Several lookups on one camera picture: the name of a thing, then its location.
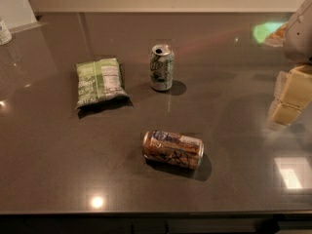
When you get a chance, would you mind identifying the green chip bag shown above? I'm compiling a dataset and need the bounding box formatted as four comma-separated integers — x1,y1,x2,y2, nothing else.
76,58,130,108

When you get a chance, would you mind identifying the green white 7up can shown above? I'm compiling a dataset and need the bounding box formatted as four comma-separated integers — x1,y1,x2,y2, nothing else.
150,44,175,92

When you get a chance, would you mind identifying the orange soda can lying down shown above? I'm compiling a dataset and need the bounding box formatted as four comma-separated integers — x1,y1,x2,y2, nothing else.
142,130,204,170

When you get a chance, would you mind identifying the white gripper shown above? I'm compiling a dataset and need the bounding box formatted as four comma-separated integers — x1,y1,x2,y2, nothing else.
268,0,312,126

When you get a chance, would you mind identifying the white bottle at left edge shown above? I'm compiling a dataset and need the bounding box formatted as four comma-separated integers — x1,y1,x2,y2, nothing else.
0,17,13,45

